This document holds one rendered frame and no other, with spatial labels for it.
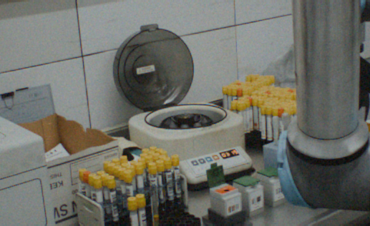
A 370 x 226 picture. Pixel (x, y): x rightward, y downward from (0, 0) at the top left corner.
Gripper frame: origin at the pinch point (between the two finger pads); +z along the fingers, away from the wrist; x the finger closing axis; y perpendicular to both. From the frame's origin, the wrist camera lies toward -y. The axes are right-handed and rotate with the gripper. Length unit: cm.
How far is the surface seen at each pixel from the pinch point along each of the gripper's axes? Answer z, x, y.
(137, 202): 2.6, 41.5, 13.6
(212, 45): -9, -22, 69
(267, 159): 5.6, 6.0, 17.7
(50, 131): 2, 35, 62
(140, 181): 4.5, 33.2, 25.5
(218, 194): 5.3, 25.5, 10.8
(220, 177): 3.5, 22.5, 13.8
